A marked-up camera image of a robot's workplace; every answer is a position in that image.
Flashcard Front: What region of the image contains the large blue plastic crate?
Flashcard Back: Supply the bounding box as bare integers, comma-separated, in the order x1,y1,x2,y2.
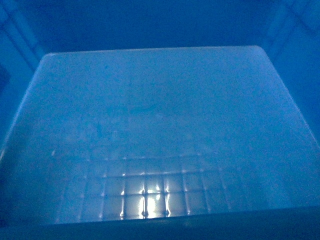
0,0,320,240

